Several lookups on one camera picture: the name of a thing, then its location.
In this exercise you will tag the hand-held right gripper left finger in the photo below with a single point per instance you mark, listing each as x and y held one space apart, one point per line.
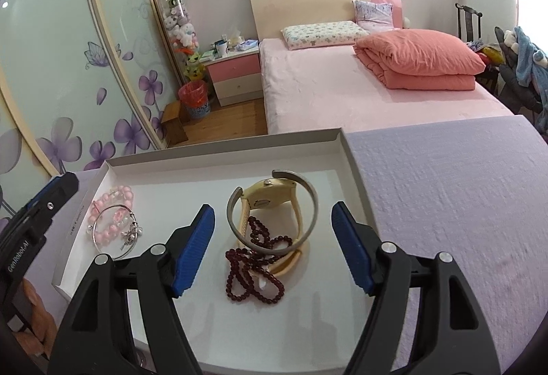
195 255

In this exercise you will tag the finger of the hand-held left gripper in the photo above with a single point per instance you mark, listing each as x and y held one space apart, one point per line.
53 199

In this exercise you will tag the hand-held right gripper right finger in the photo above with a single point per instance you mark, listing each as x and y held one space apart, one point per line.
351 251

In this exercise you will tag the thin silver bangle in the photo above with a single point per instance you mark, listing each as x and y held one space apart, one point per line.
99 246

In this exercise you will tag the grey cardboard tray box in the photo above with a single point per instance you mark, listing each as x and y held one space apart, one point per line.
188 182

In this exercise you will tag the yellow wrist watch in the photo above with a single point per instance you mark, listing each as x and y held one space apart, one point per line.
267 191

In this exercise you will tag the person's left hand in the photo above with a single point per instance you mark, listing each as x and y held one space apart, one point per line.
43 323

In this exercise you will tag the floral glass door wardrobe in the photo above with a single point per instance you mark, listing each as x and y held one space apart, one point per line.
64 58

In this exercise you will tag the bin with red bag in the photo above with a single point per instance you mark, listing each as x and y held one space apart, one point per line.
193 99

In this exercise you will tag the pink bed with headboard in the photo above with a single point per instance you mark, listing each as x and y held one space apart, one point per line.
334 92

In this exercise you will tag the pink white nightstand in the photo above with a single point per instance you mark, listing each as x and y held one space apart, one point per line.
235 75

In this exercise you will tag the folded coral quilt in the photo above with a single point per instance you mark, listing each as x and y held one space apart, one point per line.
419 58

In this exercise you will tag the white mug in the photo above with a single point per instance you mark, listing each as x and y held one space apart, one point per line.
221 49

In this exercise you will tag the plush toy display column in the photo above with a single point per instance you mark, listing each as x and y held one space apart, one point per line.
180 28

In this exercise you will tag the blue white box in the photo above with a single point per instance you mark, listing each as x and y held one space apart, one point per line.
247 45

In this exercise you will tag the patterned flat pillow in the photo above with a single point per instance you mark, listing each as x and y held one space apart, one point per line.
321 34

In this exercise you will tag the grey office chair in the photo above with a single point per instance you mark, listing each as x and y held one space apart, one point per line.
509 88

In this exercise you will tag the small lilac pillow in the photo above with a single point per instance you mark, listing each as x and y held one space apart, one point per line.
374 15

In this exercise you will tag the dark wooden chair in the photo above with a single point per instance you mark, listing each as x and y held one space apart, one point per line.
466 24

